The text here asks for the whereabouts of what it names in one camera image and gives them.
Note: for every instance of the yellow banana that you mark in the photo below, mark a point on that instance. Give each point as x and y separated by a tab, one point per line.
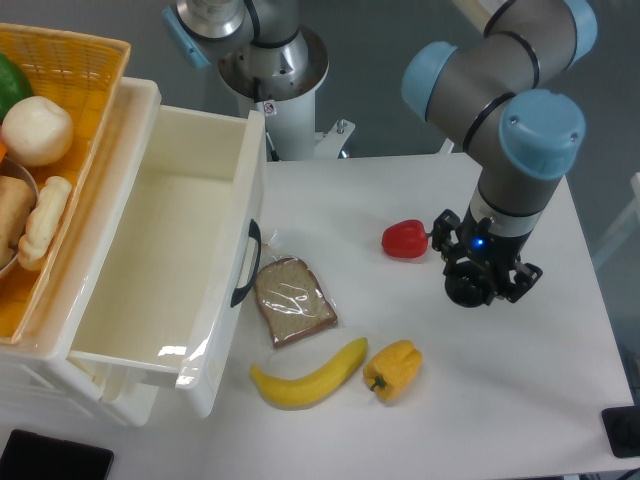
314	387

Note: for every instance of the beige bread stick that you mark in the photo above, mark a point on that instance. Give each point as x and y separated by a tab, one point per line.
42	223

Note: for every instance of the white round bun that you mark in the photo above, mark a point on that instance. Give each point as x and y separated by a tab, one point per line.
37	132

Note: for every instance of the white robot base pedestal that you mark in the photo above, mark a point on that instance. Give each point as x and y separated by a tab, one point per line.
281	83

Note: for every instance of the wrapped brown bread slice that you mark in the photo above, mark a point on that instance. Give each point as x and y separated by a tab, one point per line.
290	298

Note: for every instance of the green vegetable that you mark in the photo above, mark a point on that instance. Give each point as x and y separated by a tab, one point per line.
15	86

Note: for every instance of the black tablet bottom left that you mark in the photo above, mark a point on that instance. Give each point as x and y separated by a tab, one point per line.
29	455

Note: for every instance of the white open upper drawer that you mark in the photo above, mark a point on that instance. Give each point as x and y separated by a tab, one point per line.
161	304

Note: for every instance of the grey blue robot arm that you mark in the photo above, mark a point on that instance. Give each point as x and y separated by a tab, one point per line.
487	100

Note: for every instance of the dark blue drawer handle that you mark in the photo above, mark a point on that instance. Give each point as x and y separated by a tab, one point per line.
251	265

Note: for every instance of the red bell pepper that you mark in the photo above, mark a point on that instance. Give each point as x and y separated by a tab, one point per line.
407	239

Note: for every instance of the black device right edge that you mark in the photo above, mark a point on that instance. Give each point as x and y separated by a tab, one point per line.
622	429

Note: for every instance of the white drawer cabinet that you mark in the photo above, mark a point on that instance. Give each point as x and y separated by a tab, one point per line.
39	371

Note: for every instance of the orange wicker basket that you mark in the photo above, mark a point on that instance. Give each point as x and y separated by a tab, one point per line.
81	74

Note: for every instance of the yellow bell pepper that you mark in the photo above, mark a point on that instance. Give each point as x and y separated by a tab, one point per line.
392	370

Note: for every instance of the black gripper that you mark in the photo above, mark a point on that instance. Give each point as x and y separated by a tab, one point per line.
459	240

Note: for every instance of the brown bread roll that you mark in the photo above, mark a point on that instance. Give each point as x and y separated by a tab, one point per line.
17	200

